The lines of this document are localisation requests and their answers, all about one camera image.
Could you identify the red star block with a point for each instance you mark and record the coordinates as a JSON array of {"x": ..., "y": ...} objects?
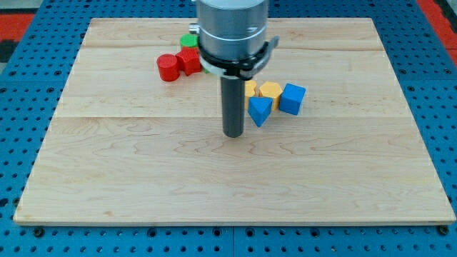
[{"x": 189, "y": 60}]

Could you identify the blue triangle block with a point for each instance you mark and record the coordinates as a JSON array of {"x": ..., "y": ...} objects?
[{"x": 259, "y": 108}]

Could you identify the green cylinder block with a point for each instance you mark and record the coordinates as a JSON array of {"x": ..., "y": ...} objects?
[{"x": 189, "y": 41}]

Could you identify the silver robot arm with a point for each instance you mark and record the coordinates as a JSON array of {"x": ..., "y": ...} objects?
[{"x": 232, "y": 45}]

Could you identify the yellow block behind rod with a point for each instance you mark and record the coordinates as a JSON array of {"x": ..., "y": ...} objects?
[{"x": 250, "y": 91}]

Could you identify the red cylinder block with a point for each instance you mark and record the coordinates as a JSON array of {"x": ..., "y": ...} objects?
[{"x": 168, "y": 67}]

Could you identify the wooden board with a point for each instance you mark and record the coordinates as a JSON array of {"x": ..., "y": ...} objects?
[{"x": 125, "y": 148}]

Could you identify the blue cube block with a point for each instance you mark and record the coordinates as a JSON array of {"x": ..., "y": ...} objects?
[{"x": 291, "y": 99}]

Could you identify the yellow hexagon block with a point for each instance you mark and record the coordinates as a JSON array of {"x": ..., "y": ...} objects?
[{"x": 271, "y": 90}]

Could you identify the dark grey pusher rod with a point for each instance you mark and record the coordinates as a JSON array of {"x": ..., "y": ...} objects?
[{"x": 232, "y": 103}]

